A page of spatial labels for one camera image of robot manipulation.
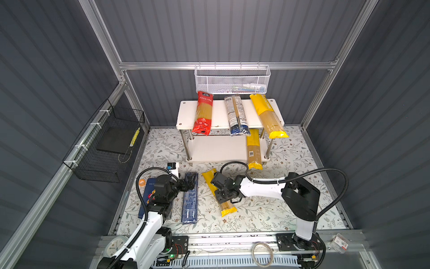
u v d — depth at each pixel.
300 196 0.50
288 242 0.73
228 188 0.68
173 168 0.72
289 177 0.51
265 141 1.05
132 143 0.75
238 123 0.71
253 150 0.96
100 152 0.71
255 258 0.70
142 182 0.93
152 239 0.60
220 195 0.78
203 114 0.75
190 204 0.82
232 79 1.24
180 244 0.73
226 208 0.81
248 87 0.91
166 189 0.64
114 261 0.40
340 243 0.72
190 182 0.75
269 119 0.72
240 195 0.63
